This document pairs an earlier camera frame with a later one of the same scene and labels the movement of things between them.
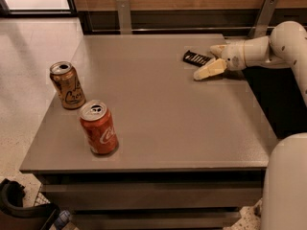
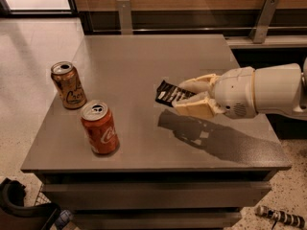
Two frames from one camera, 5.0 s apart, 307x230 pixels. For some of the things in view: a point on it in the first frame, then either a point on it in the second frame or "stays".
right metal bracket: [260, 26] stays
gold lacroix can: [67, 85] stays
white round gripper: [233, 56] to [234, 91]
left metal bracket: [124, 14] stays
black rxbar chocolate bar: [196, 58] to [169, 94]
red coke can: [96, 120] stays
